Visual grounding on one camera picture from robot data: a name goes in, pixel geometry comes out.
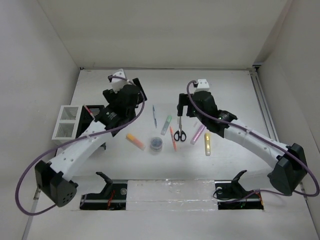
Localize blue ballpoint pen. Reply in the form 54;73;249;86
152;105;158;129

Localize pink red marker pen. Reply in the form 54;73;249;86
83;104;95;120

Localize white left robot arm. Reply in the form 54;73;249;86
34;78;147;207

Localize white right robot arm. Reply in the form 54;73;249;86
177;91;307;196

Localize green highlighter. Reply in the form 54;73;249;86
160;115;172;136

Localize orange highlighter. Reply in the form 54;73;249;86
126;133;146;151

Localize purple highlighter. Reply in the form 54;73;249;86
190;124;206;145

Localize yellow highlighter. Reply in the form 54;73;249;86
204;132;211;156

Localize black desk organizer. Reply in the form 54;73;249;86
75;105;105;138

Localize orange marker pen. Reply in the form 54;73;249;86
169;126;177;152

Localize jar of rubber bands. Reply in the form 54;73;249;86
149;136;163;155

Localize white desk organizer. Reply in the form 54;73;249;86
51;105;82;145

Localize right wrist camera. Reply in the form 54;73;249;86
193;79;210;93

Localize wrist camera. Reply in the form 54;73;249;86
193;79;210;93
107;68;129;93

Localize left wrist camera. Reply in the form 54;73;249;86
107;68;129;93

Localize black handled scissors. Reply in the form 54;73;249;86
173;117;187;142

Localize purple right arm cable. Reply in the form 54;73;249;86
186;79;320;198

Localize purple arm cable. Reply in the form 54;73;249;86
186;79;320;198
14;76;146;216

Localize black left rest bracket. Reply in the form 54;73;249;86
79;172;128;211

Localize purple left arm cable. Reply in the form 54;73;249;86
14;76;146;216

